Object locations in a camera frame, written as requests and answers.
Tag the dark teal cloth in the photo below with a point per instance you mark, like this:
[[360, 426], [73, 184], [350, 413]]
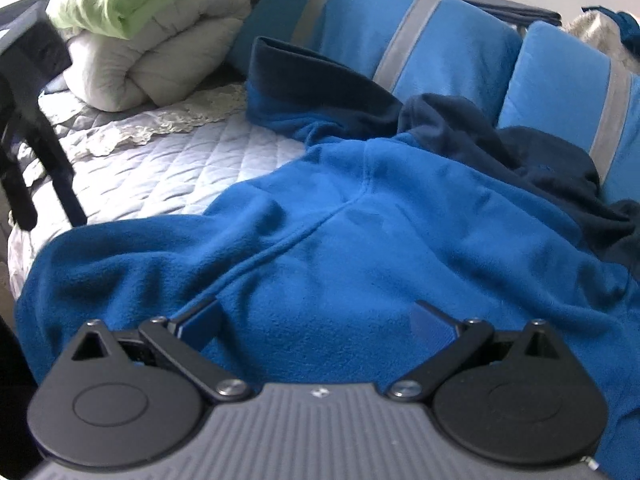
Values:
[[627, 22]]

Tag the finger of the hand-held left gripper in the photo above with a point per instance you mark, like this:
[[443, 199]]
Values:
[[57, 170], [20, 180]]

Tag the beige textured throw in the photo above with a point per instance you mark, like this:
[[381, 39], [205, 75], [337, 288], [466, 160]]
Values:
[[595, 30]]

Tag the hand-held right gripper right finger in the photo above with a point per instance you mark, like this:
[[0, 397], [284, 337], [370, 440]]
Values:
[[430, 327]]

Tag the pale quilted duvet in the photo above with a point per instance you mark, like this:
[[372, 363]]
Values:
[[165, 60]]

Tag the folded navy cloth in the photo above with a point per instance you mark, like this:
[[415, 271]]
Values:
[[500, 7]]

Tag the grey quilted bedspread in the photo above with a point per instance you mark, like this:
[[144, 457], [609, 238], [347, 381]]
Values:
[[150, 170]]

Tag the person's dark clothed leg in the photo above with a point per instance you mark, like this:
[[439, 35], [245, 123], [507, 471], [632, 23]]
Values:
[[15, 400]]

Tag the cream lace cloth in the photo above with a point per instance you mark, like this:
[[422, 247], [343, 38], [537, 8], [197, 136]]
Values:
[[150, 125]]

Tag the blue fleece jacket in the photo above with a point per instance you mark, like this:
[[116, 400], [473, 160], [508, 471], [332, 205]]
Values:
[[325, 240]]

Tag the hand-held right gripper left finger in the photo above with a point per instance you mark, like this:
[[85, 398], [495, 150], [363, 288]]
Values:
[[202, 325]]

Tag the blue grey-striped pillow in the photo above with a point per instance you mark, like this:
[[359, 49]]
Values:
[[560, 85], [360, 25]]

